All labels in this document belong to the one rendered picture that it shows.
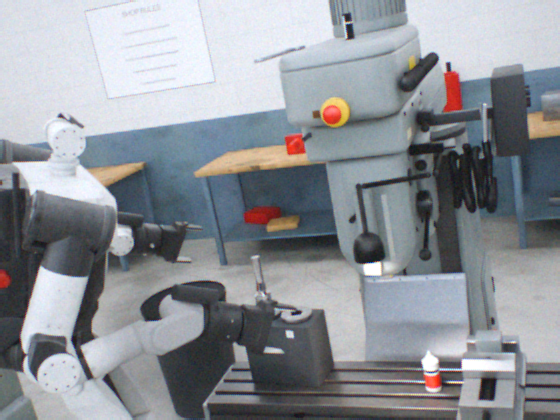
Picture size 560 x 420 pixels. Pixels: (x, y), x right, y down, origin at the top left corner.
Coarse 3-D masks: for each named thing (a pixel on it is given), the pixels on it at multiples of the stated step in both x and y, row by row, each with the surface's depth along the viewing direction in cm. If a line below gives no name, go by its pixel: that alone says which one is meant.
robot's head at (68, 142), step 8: (56, 120) 146; (64, 120) 146; (48, 128) 145; (56, 128) 139; (64, 128) 137; (72, 128) 138; (48, 136) 140; (56, 136) 137; (64, 136) 138; (72, 136) 139; (80, 136) 139; (56, 144) 138; (64, 144) 138; (72, 144) 139; (80, 144) 140; (56, 152) 138; (64, 152) 139; (72, 152) 140; (80, 152) 140; (48, 160) 143; (56, 160) 142; (64, 160) 143; (72, 160) 144
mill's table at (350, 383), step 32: (224, 384) 201; (256, 384) 197; (288, 384) 194; (352, 384) 188; (384, 384) 185; (416, 384) 183; (448, 384) 180; (544, 384) 172; (224, 416) 192; (256, 416) 189; (288, 416) 186; (320, 416) 183; (352, 416) 180; (384, 416) 177; (416, 416) 173; (448, 416) 169; (544, 416) 161
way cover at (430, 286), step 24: (384, 288) 214; (408, 288) 212; (432, 288) 209; (456, 288) 207; (384, 312) 214; (408, 312) 211; (432, 312) 208; (456, 312) 205; (384, 336) 211; (408, 336) 208; (432, 336) 206; (456, 336) 203; (384, 360) 207; (408, 360) 204; (456, 360) 200
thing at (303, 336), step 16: (288, 320) 188; (304, 320) 187; (320, 320) 191; (272, 336) 190; (288, 336) 187; (304, 336) 185; (320, 336) 191; (288, 352) 189; (304, 352) 187; (320, 352) 190; (256, 368) 197; (272, 368) 194; (288, 368) 191; (304, 368) 189; (320, 368) 190; (304, 384) 191; (320, 384) 189
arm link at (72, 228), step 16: (48, 208) 121; (64, 208) 123; (80, 208) 125; (96, 208) 127; (48, 224) 121; (64, 224) 123; (80, 224) 124; (96, 224) 125; (48, 240) 124; (64, 240) 124; (80, 240) 125; (96, 240) 126; (48, 256) 125; (64, 256) 124; (80, 256) 125; (64, 272) 124; (80, 272) 126
